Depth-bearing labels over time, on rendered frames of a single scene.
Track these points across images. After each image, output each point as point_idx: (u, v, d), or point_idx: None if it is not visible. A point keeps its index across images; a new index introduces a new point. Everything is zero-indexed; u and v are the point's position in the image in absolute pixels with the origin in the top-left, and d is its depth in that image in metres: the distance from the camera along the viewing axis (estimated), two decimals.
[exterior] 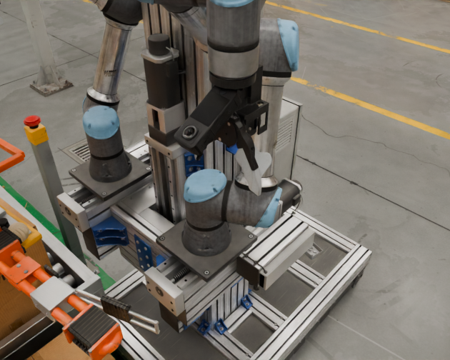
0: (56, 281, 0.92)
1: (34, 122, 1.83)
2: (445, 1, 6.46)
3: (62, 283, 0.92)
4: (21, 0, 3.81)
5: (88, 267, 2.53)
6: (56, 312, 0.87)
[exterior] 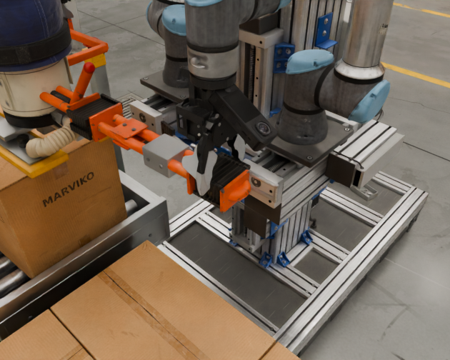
0: (168, 138, 0.84)
1: None
2: None
3: (176, 139, 0.84)
4: None
5: None
6: (174, 162, 0.79)
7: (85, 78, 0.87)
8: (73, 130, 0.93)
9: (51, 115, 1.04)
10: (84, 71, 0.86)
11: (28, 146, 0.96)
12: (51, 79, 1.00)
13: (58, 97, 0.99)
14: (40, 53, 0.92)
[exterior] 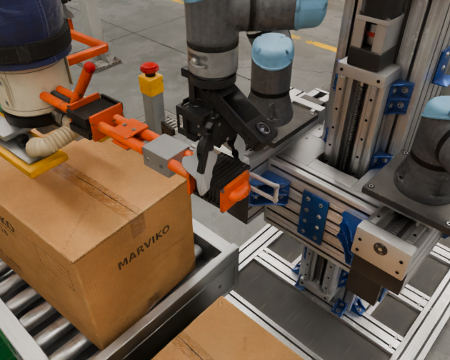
0: (168, 138, 0.84)
1: (153, 68, 1.58)
2: None
3: (176, 139, 0.84)
4: None
5: None
6: (174, 162, 0.79)
7: (85, 78, 0.87)
8: (73, 130, 0.93)
9: (51, 115, 1.04)
10: (84, 71, 0.86)
11: (28, 145, 0.95)
12: (51, 79, 1.00)
13: (58, 97, 0.99)
14: (40, 53, 0.92)
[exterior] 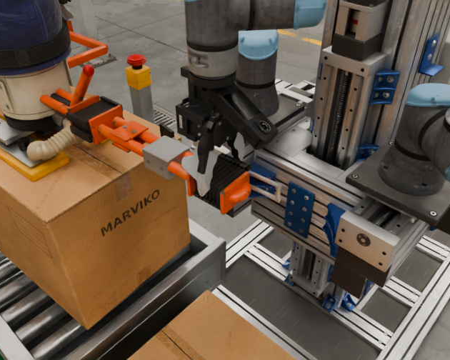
0: (168, 140, 0.84)
1: (140, 61, 1.56)
2: None
3: (176, 141, 0.84)
4: None
5: None
6: (174, 164, 0.79)
7: (84, 81, 0.87)
8: (73, 133, 0.93)
9: (52, 118, 1.04)
10: (83, 74, 0.86)
11: (29, 148, 0.96)
12: (51, 82, 1.00)
13: (58, 100, 0.99)
14: (39, 56, 0.93)
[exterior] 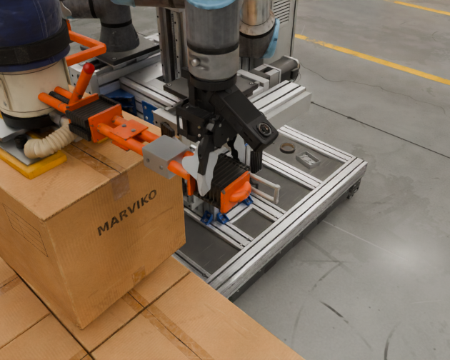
0: (168, 139, 0.84)
1: None
2: None
3: (176, 140, 0.84)
4: None
5: None
6: (174, 163, 0.79)
7: (84, 79, 0.87)
8: (72, 131, 0.93)
9: (49, 116, 1.04)
10: (83, 72, 0.86)
11: (27, 146, 0.95)
12: (49, 80, 1.00)
13: (56, 98, 0.99)
14: (38, 54, 0.92)
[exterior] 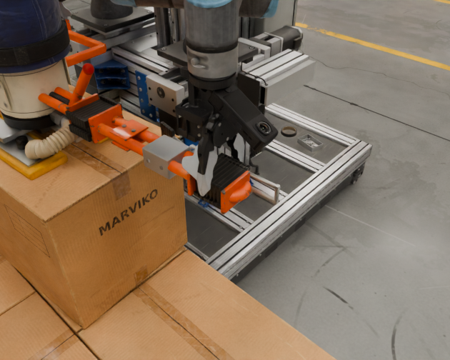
0: (168, 139, 0.84)
1: None
2: None
3: (176, 140, 0.84)
4: None
5: None
6: (174, 163, 0.79)
7: (84, 80, 0.87)
8: (73, 131, 0.93)
9: (50, 116, 1.04)
10: (83, 73, 0.86)
11: (28, 147, 0.95)
12: (49, 81, 1.00)
13: (56, 98, 0.99)
14: (38, 55, 0.92)
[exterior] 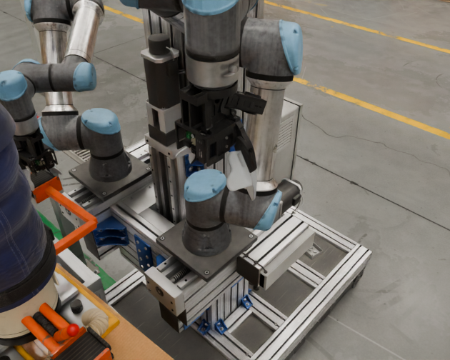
0: None
1: None
2: (445, 1, 6.46)
3: None
4: (21, 0, 3.81)
5: (88, 267, 2.53)
6: None
7: (68, 337, 0.80)
8: None
9: None
10: (67, 335, 0.78)
11: None
12: (33, 303, 0.92)
13: (41, 324, 0.92)
14: (20, 295, 0.85)
